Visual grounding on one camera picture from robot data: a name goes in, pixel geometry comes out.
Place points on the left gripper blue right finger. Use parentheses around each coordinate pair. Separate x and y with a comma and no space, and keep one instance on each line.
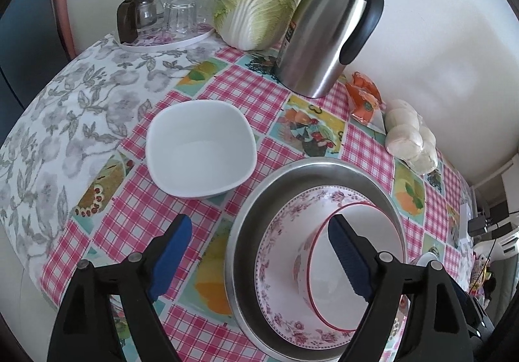
(355,253)

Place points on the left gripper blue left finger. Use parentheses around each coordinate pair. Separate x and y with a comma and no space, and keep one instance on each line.
(164,254)

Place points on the strawberry pattern bowl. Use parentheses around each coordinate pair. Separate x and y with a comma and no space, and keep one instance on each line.
(320,276)

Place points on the stainless steel basin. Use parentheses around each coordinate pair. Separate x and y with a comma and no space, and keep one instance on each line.
(250,225)

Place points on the floral pink rimmed plate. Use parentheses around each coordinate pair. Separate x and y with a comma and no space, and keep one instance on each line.
(283,307)

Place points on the white square bowl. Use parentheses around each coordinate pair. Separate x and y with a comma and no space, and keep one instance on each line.
(200,148)

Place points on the pale blue round bowl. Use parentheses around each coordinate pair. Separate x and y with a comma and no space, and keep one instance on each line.
(425,259)

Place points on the checkered picture tablecloth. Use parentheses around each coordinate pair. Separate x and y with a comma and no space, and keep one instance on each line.
(287,128)

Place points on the white wooden shelf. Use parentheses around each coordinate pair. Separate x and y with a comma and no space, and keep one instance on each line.
(496,197)

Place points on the black power adapter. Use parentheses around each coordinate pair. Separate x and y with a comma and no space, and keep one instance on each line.
(477,226)

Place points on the bag of steamed buns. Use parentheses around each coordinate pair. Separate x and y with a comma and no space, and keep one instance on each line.
(408,138)

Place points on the grey floral tablecloth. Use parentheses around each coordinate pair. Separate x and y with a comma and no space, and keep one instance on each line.
(63,162)

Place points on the orange snack packet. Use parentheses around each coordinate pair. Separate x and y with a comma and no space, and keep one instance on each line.
(365,100)

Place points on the tray of glass cups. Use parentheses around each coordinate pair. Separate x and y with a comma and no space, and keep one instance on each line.
(180,23)

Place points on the stainless steel thermos jug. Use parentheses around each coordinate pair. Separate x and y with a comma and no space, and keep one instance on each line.
(323,37)

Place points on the napa cabbage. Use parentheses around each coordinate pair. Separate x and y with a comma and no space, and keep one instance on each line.
(252,25)

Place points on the glass teapot black handle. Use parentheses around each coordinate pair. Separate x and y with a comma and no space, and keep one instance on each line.
(133,15)

